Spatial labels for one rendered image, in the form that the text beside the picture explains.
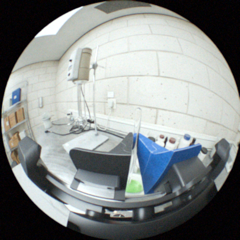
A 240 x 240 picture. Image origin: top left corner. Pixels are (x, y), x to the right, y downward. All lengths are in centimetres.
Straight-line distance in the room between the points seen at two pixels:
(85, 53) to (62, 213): 74
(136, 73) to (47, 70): 238
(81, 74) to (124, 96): 36
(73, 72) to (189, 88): 68
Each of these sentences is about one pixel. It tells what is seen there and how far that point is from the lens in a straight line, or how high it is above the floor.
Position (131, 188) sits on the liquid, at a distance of 21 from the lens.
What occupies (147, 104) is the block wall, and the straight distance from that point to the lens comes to 56.
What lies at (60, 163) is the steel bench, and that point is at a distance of 48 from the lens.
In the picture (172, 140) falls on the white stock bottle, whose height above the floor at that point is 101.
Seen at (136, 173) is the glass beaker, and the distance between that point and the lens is 19.
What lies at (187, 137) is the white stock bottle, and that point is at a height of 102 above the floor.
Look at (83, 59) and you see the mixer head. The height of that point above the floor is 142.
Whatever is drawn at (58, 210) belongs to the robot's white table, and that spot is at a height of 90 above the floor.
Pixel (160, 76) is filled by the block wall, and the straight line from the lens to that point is 57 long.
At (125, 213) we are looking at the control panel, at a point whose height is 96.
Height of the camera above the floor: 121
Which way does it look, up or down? 19 degrees down
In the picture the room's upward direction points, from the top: 1 degrees clockwise
